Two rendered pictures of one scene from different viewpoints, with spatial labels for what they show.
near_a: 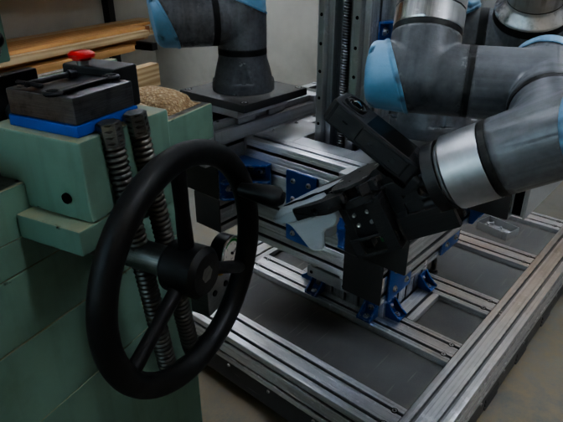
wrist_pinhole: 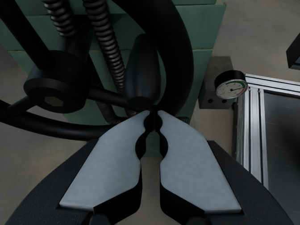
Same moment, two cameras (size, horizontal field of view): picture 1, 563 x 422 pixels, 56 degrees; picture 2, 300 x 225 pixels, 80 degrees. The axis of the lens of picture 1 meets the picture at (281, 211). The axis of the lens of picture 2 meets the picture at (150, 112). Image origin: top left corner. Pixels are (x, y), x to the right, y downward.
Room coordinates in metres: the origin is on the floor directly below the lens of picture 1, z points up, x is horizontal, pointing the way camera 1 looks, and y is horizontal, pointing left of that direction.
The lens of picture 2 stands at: (0.54, -0.06, 0.96)
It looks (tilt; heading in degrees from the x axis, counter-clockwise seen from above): 58 degrees down; 68
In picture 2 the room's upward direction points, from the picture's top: 4 degrees counter-clockwise
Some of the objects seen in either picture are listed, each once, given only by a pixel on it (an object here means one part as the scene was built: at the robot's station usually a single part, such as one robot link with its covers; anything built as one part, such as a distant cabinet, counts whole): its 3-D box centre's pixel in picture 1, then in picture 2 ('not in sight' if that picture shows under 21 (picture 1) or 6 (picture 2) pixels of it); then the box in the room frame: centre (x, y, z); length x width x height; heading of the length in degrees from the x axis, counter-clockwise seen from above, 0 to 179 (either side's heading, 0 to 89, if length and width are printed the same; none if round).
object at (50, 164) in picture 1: (88, 153); not in sight; (0.59, 0.23, 0.91); 0.15 x 0.14 x 0.09; 153
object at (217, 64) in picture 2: (194, 278); (215, 83); (0.82, 0.16, 0.58); 0.12 x 0.08 x 0.08; 63
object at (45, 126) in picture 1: (82, 90); not in sight; (0.59, 0.22, 0.99); 0.13 x 0.11 x 0.06; 153
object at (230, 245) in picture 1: (224, 254); (228, 86); (0.79, 0.10, 0.65); 0.06 x 0.04 x 0.08; 153
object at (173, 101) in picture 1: (153, 95); not in sight; (0.85, 0.21, 0.91); 0.12 x 0.09 x 0.03; 63
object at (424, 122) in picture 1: (431, 103); not in sight; (0.98, -0.28, 0.87); 0.15 x 0.15 x 0.10
